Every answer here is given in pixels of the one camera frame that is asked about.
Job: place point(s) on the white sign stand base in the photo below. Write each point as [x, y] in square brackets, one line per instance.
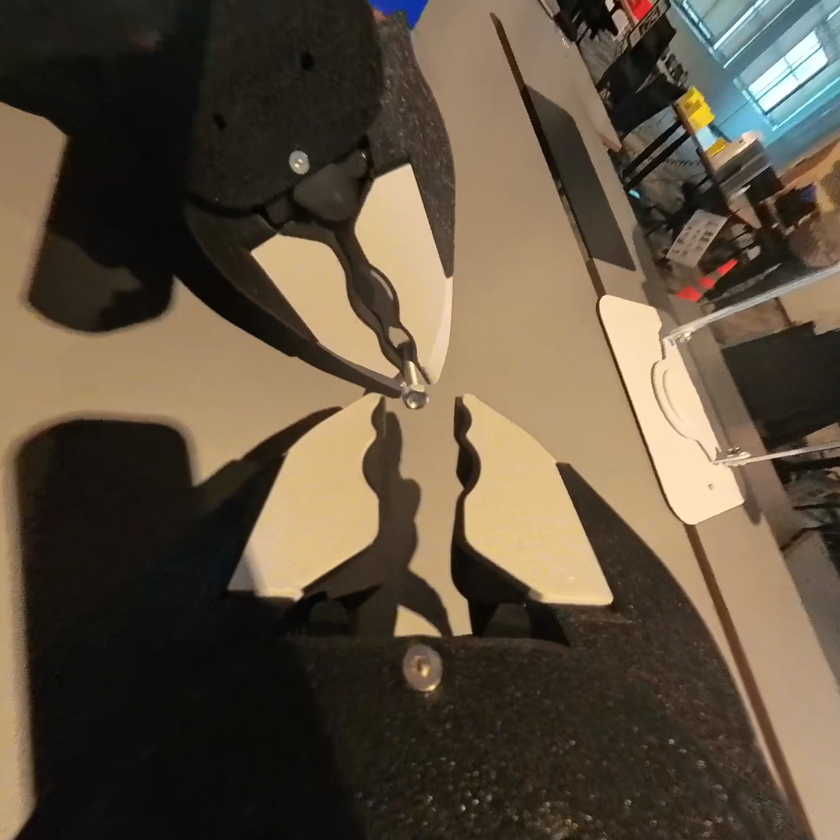
[630, 341]

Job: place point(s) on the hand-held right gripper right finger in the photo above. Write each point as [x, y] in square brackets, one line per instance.
[525, 525]

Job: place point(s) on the person's left forearm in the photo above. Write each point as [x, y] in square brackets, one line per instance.
[79, 52]

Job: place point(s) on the grid pane window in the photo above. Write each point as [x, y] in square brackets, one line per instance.
[787, 72]

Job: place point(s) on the silver bolt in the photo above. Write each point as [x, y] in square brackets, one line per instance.
[408, 374]

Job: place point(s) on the black box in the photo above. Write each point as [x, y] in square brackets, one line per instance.
[781, 387]

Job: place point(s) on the yellow bin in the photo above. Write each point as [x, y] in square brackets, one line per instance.
[692, 105]

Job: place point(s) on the blue plastic bin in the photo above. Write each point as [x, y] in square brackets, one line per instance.
[400, 10]

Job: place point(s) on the black office chair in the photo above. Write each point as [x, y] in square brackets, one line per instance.
[646, 65]

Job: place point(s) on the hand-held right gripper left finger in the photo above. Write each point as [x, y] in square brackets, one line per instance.
[315, 512]

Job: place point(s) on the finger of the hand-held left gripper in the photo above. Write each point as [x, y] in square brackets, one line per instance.
[308, 282]
[413, 249]

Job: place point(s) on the black desk mat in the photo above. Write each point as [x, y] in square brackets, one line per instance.
[584, 190]

